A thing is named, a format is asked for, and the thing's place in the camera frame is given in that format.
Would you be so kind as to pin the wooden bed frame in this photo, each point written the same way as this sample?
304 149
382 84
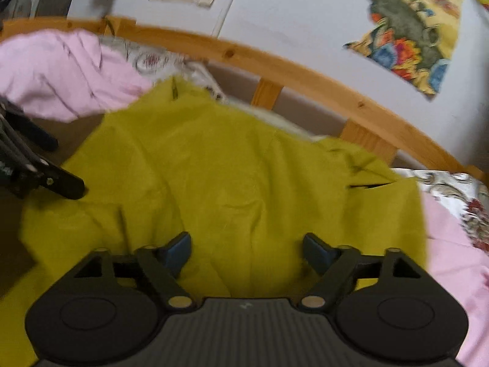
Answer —
368 124

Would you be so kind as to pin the landscape drawing poster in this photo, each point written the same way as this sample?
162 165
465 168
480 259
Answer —
414 39

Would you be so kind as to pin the pink bed sheet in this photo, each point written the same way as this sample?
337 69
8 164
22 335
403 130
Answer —
73 80

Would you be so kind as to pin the beige olive brown hooded jacket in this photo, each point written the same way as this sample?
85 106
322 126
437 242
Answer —
247 193

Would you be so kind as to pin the floral patterned quilt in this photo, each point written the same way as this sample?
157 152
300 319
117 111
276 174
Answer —
465 197

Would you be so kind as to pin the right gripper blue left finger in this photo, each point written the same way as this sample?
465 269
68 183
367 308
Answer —
161 266

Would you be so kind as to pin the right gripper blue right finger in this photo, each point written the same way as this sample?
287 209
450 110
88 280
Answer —
335 268

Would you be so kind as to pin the white wall pipe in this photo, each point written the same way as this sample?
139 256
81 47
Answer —
231 0

